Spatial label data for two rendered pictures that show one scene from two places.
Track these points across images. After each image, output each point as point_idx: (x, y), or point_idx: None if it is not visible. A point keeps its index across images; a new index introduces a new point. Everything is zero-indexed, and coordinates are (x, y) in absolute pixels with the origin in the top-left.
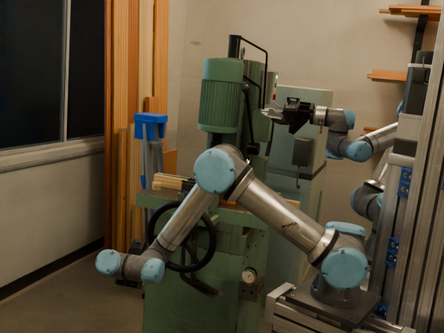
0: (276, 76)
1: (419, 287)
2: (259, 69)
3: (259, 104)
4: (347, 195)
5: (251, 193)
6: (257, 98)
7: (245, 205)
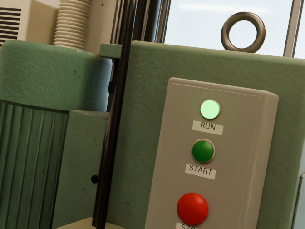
0: (202, 104)
1: None
2: (142, 74)
3: (94, 204)
4: None
5: None
6: (143, 193)
7: None
